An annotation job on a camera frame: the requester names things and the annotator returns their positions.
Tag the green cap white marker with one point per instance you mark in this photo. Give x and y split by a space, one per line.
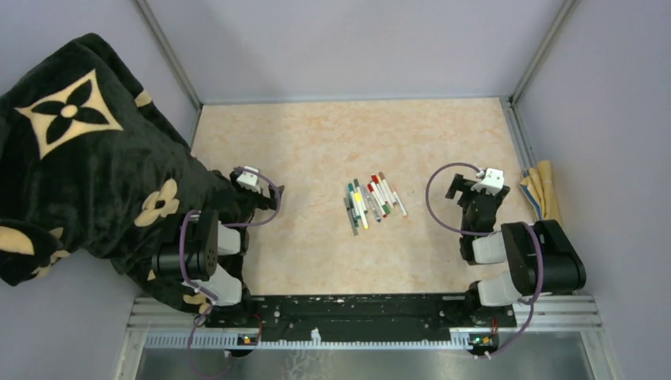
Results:
354 204

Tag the yellow folded cloth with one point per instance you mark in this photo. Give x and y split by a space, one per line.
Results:
538 188

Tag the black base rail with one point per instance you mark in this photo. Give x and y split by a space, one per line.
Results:
360 318

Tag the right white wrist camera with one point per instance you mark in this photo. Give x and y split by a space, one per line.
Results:
489 180

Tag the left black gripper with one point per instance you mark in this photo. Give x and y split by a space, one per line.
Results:
259 196

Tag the red cap green-end marker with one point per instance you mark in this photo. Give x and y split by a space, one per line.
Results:
378 198

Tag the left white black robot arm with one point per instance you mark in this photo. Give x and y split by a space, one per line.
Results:
195 266

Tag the black floral plush blanket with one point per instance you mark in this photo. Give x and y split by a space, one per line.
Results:
88 163

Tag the houndstooth patterned pen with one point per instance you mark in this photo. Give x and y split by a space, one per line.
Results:
355 232

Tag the yellow cap white marker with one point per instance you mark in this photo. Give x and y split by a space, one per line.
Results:
361 212

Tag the blue tip acrylic marker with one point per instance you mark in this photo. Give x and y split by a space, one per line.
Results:
371 205

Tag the dark green ink pen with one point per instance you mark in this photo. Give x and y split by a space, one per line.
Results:
349 212

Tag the red cap white marker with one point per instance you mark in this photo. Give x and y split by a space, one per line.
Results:
381 191

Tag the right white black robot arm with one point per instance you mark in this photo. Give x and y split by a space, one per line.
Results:
539 257

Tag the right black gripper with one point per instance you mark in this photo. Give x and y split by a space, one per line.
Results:
462 184

